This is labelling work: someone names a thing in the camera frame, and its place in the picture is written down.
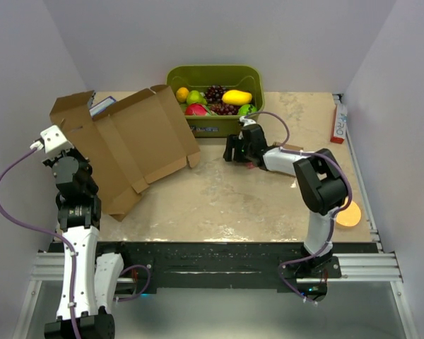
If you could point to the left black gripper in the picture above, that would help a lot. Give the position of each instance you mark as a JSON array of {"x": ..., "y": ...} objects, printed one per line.
[{"x": 73, "y": 152}]

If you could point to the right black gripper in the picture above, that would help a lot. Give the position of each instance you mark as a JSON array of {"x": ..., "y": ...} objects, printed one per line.
[{"x": 234, "y": 141}]

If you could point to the large cardboard box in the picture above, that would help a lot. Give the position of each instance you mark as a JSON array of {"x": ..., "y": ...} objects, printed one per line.
[{"x": 130, "y": 144}]

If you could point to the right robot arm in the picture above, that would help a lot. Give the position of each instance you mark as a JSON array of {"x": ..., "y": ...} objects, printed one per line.
[{"x": 323, "y": 188}]

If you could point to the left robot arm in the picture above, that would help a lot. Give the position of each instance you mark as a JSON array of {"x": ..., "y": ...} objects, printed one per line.
[{"x": 89, "y": 280}]

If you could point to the small brown cardboard box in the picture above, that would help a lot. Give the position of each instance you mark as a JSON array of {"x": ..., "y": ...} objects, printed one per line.
[{"x": 288, "y": 147}]

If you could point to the purple rectangular box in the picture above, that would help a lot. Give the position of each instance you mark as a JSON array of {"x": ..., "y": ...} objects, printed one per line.
[{"x": 101, "y": 106}]

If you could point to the red white toothpaste box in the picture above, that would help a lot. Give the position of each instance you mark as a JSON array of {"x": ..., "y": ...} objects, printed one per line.
[{"x": 339, "y": 126}]

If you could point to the dark grape bunch lower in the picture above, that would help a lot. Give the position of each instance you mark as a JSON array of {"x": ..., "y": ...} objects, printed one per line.
[{"x": 223, "y": 109}]

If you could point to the dark grape bunch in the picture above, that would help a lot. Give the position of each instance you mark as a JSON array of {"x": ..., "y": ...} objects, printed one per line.
[
  {"x": 214, "y": 94},
  {"x": 223, "y": 109}
]

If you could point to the yellow mango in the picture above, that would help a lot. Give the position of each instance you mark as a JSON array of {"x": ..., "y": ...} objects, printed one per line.
[{"x": 236, "y": 97}]

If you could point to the dark grape bunch upper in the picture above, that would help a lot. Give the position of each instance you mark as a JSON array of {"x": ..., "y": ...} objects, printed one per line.
[{"x": 214, "y": 94}]

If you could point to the green pear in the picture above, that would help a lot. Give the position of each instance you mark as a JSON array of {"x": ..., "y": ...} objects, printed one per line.
[{"x": 195, "y": 97}]

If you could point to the green plastic bin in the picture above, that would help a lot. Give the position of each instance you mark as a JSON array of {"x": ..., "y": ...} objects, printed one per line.
[{"x": 212, "y": 81}]

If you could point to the orange fruit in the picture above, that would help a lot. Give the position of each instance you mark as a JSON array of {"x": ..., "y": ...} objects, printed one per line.
[{"x": 182, "y": 94}]

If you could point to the orange round sponge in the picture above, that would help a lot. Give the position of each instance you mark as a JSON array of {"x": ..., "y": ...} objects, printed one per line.
[{"x": 349, "y": 217}]

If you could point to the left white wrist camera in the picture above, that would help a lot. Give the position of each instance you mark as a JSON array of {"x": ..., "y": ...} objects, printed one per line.
[{"x": 52, "y": 141}]

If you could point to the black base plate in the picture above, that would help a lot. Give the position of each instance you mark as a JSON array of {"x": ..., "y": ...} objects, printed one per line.
[{"x": 200, "y": 265}]

